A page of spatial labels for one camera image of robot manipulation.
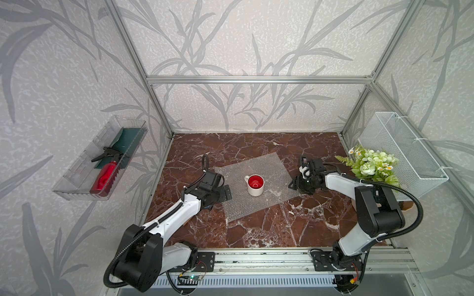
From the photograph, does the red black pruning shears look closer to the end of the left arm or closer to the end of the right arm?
the end of the left arm

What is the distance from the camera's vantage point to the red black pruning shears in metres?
0.56

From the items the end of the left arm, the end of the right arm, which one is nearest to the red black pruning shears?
the end of the left arm
